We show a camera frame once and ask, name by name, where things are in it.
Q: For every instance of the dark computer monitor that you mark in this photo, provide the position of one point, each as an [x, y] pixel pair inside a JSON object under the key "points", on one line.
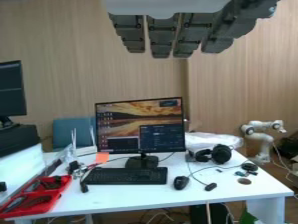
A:
{"points": [[11, 90]]}

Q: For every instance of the small white jointed device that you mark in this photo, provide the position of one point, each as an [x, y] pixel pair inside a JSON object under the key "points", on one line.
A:
{"points": [[261, 133]]}

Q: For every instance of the black headphones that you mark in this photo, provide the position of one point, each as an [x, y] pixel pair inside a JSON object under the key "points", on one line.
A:
{"points": [[221, 153]]}

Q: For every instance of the computer monitor with stand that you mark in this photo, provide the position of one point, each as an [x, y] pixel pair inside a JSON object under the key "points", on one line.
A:
{"points": [[134, 116]]}

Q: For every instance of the black case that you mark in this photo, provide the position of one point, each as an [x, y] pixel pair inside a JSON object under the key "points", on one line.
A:
{"points": [[18, 138]]}

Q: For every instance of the red tray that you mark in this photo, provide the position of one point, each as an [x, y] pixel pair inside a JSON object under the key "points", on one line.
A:
{"points": [[27, 204], [48, 185]]}

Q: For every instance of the white plastic bag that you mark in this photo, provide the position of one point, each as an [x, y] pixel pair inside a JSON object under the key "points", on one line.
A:
{"points": [[208, 139]]}

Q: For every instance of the orange paper note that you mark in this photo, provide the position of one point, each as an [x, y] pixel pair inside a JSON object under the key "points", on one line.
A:
{"points": [[102, 157]]}

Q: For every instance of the black computer mouse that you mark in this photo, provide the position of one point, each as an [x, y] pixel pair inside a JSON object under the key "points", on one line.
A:
{"points": [[181, 182]]}

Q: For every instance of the white desk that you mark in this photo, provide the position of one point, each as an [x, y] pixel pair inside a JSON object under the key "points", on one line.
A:
{"points": [[147, 200]]}

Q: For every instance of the black keyboard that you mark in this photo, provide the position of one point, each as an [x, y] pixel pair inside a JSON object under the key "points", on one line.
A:
{"points": [[127, 175]]}

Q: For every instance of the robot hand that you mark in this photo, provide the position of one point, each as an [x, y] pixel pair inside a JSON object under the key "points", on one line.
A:
{"points": [[164, 30]]}

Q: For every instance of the small black tool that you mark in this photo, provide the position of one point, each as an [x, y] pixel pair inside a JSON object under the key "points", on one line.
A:
{"points": [[84, 187]]}

